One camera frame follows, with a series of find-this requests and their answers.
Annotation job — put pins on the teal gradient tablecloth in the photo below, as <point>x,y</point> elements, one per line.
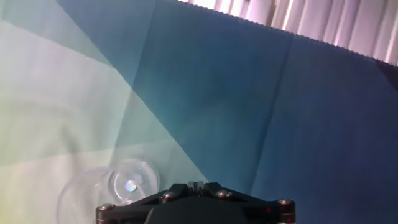
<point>217,93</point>

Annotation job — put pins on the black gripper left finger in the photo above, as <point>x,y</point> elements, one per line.
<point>130,210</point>

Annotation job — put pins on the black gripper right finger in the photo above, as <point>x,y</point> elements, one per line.
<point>267,210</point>

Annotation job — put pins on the clear plastic cup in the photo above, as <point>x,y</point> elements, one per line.
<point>138,173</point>

